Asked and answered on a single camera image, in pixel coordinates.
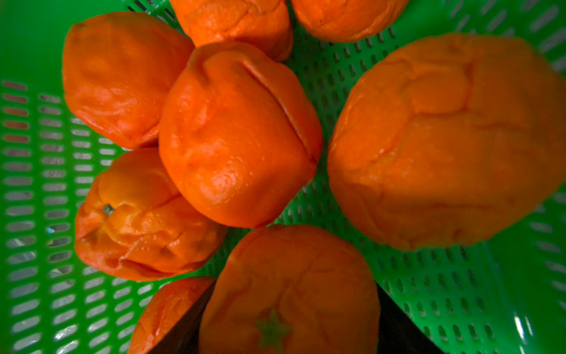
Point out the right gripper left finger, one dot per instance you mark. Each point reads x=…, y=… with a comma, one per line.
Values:
x=184, y=335

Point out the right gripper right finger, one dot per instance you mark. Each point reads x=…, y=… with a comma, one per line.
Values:
x=398, y=333

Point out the orange bag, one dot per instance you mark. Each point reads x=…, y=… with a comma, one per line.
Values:
x=165, y=309
x=292, y=289
x=449, y=140

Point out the green plastic basket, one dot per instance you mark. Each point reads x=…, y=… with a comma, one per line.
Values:
x=506, y=295

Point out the orange taken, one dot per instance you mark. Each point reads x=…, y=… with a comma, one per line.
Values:
x=136, y=225
x=118, y=69
x=263, y=23

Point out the orange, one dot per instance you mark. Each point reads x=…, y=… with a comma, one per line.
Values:
x=347, y=20
x=238, y=135

